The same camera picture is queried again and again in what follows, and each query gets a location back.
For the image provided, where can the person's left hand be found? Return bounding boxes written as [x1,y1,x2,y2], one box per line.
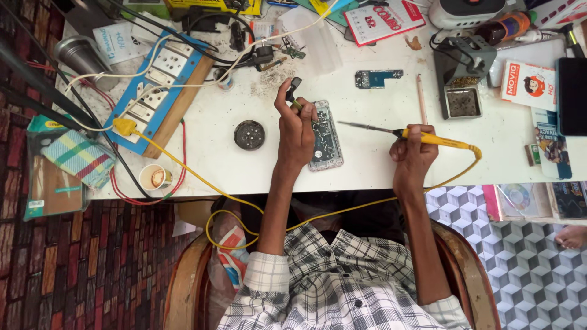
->
[274,78,319,170]

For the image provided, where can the person's right hand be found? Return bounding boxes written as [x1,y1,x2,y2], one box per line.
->
[389,124,439,193]

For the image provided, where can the yellow soldering iron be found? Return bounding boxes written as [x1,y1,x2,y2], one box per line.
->
[337,120,482,159]

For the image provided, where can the small black hand tool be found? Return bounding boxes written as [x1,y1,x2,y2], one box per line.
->
[285,76,304,112]

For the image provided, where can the opened phone with circuit board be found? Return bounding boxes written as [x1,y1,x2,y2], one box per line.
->
[308,100,345,172]

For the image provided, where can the round black flux tin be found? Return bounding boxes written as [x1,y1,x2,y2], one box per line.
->
[233,120,267,151]

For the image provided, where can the wooden pencil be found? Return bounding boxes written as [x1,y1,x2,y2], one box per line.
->
[416,74,428,126]

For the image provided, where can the small green circuit board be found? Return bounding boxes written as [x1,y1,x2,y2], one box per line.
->
[280,45,307,61]

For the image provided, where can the black plug adapter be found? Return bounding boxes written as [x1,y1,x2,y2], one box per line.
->
[251,44,275,68]

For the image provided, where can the blue phone circuit board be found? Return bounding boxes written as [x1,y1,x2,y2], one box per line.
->
[354,69,404,90]

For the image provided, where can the clear plastic case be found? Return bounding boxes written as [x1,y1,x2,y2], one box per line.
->
[302,20,343,77]

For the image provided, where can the grey soldering iron stand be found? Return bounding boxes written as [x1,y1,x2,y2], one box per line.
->
[433,35,498,121]

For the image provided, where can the small green box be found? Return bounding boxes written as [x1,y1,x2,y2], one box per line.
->
[525,143,542,167]

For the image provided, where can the wooden chair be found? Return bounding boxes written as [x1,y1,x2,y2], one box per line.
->
[163,219,503,330]

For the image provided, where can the shelf with discs and packets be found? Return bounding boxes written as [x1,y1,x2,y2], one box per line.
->
[481,181,587,226]

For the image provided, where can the colourful plastic bag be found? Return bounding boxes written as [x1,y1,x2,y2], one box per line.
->
[207,198,252,292]

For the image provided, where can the white box red cartoon print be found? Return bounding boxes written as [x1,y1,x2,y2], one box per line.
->
[500,60,558,112]

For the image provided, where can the blue cartoon print packet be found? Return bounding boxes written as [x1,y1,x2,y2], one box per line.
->
[531,107,574,181]

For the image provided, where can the blue wooden socket board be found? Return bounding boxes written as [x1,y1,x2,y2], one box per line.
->
[103,38,216,160]

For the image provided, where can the red and white packet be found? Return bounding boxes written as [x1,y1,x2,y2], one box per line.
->
[343,0,426,47]

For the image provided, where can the white paper cup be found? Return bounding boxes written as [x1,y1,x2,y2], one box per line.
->
[138,163,174,192]

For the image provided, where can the checked shirt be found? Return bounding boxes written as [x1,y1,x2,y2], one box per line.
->
[216,222,473,330]

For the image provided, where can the white round device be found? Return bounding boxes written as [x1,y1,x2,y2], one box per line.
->
[428,0,508,31]

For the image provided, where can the yellow box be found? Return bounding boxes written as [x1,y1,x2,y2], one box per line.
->
[164,0,262,17]

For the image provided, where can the brown bottle orange label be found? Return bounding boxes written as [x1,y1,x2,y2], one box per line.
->
[474,10,537,46]

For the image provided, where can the black smartphone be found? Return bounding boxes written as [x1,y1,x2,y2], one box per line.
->
[555,57,587,137]

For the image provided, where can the white glue tube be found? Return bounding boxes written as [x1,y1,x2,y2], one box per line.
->
[513,28,561,45]

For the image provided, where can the black tool yellow band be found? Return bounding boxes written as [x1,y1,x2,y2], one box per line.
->
[559,23,586,61]

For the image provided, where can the white packet blue print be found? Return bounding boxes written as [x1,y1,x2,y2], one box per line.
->
[92,21,152,65]

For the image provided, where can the plaid cloth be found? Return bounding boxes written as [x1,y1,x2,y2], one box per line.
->
[41,129,116,190]

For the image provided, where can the steel tumbler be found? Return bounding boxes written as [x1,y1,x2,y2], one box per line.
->
[53,36,120,91]

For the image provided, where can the teal phone case packet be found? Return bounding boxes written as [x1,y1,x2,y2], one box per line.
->
[23,114,90,222]

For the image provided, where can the yellow power cable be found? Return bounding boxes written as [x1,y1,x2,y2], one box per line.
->
[112,118,483,251]

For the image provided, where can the white cable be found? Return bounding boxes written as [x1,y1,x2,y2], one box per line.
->
[63,0,341,133]

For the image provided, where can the red wires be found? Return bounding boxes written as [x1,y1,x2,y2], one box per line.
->
[28,60,188,206]

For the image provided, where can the black cables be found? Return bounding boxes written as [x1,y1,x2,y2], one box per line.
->
[103,0,276,69]

